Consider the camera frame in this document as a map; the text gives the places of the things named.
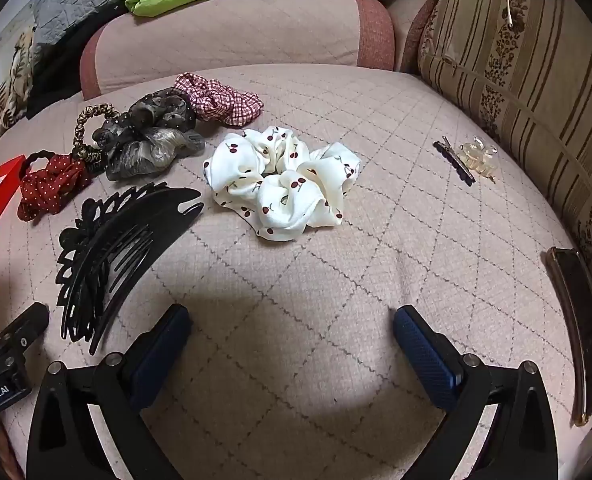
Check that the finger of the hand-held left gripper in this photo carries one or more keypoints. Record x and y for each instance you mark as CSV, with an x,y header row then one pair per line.
x,y
26,322

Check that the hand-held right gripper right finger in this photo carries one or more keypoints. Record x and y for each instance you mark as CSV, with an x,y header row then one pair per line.
x,y
426,360

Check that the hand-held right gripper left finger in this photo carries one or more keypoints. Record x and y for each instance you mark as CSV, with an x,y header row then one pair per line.
x,y
161,355

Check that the red polka dot scrunchie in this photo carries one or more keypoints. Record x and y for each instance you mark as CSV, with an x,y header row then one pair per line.
x,y
51,185

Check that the white cherry print scrunchie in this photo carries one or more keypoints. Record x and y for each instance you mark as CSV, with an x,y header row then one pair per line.
x,y
281,185

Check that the grey sheer scrunchie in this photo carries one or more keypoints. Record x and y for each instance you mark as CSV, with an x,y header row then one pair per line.
x,y
146,140

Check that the red plaid scrunchie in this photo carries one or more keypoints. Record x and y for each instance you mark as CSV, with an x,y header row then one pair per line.
x,y
216,97

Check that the pink quilted sofa seat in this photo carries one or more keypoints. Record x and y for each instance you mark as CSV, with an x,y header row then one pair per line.
x,y
376,260

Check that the black hair comb clip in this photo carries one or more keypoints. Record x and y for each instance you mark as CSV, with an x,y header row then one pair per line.
x,y
141,225

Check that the dark smartphone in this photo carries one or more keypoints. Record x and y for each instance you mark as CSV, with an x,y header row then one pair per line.
x,y
581,330

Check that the black bobby pin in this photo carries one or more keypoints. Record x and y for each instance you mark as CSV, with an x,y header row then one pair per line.
x,y
456,160

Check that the clear small claw clips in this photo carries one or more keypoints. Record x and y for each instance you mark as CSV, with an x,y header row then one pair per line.
x,y
476,157

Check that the leopard print cloth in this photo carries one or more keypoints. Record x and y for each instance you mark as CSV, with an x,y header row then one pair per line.
x,y
16,80

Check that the striped floral cushion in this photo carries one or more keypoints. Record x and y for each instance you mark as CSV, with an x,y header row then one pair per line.
x,y
526,85

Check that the grey knitted pillow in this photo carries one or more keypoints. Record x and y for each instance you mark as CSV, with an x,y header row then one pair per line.
x,y
76,10

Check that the pink bolster cushion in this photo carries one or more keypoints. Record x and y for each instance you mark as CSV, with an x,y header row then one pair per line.
x,y
236,35

